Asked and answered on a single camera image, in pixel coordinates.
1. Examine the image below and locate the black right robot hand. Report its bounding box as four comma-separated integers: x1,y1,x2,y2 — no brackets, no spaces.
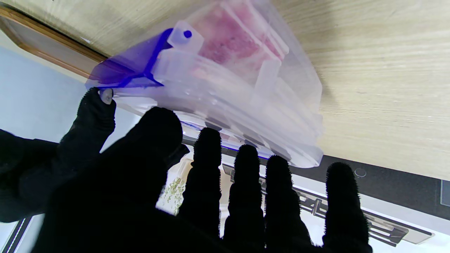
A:
0,87,116,222

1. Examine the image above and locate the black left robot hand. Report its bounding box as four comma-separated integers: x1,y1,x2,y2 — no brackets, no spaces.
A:
32,106,373,253

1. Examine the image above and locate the clear container with blue clips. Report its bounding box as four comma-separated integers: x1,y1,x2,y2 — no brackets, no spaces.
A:
85,0,324,168

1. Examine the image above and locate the pink bacon slices stack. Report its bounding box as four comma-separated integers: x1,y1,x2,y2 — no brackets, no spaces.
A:
197,4,285,71

